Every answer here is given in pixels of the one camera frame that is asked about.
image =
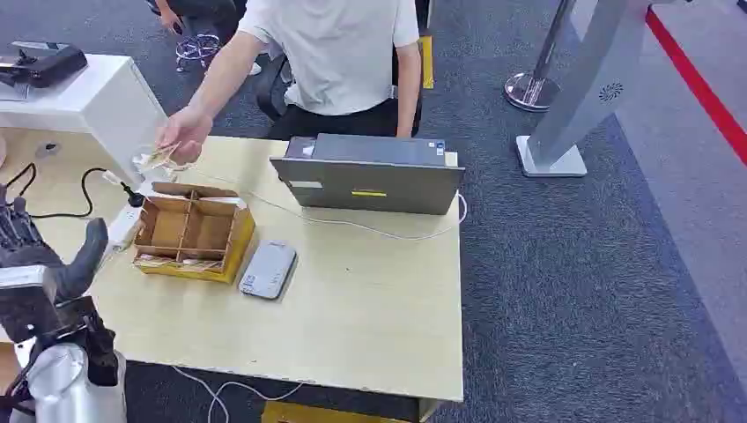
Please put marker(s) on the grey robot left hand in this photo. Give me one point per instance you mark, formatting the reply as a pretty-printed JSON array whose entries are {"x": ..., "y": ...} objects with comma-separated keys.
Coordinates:
[{"x": 32, "y": 292}]

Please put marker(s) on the person's right hand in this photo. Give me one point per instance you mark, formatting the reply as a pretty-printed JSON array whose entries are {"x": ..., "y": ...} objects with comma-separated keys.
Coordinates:
[{"x": 187, "y": 131}]

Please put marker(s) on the card stack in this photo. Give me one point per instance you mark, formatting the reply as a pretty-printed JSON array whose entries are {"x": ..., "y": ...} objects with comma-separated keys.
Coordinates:
[{"x": 156, "y": 159}]

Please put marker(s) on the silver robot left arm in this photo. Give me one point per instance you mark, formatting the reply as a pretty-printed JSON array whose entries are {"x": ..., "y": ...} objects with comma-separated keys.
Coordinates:
[{"x": 70, "y": 385}]

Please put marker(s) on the chrome chair base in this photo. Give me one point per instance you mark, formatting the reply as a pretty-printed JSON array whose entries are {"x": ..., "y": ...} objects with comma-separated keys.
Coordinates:
[{"x": 198, "y": 49}]

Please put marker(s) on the white side cabinet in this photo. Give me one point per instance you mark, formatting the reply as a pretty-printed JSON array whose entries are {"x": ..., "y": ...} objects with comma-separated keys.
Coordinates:
[{"x": 99, "y": 105}]

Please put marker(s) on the wooden card box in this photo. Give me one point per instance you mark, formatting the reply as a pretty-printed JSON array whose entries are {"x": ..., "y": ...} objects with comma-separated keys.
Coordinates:
[{"x": 195, "y": 233}]

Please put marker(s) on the white power strip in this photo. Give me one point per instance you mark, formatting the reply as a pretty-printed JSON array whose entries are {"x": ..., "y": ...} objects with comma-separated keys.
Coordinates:
[{"x": 124, "y": 225}]

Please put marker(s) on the person in background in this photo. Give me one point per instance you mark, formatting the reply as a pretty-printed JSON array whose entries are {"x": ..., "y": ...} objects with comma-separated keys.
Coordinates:
[{"x": 187, "y": 14}]

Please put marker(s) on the cards in wooden box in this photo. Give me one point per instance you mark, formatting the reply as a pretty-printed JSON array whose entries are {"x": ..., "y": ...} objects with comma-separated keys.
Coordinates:
[{"x": 178, "y": 264}]

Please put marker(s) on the grey flat card reader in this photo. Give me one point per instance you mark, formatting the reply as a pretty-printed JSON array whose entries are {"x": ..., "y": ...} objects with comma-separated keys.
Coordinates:
[{"x": 268, "y": 270}]

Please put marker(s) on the black device on cabinet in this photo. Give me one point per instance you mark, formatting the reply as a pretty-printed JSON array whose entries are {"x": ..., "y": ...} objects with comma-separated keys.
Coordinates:
[{"x": 41, "y": 63}]

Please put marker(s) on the person at desk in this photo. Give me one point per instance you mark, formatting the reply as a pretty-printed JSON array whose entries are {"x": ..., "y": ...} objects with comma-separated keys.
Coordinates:
[{"x": 332, "y": 58}]

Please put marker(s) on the grey laptop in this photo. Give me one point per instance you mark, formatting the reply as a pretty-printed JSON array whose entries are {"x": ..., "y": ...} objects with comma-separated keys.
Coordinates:
[{"x": 373, "y": 181}]

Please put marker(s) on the yellow panel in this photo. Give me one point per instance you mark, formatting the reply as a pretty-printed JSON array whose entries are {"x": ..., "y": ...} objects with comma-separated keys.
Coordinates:
[{"x": 427, "y": 61}]

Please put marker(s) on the yellow box under desk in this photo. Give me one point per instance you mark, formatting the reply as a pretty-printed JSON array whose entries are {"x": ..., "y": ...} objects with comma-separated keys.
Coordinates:
[{"x": 315, "y": 414}]

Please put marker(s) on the grey standing sign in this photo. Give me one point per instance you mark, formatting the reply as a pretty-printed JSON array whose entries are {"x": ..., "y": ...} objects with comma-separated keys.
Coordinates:
[{"x": 583, "y": 93}]

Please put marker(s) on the red floor tape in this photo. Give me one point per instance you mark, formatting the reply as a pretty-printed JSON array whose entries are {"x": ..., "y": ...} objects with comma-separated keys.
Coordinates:
[{"x": 700, "y": 93}]

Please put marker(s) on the chrome stanchion post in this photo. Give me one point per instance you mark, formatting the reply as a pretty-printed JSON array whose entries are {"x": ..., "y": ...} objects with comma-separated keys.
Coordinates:
[{"x": 534, "y": 87}]

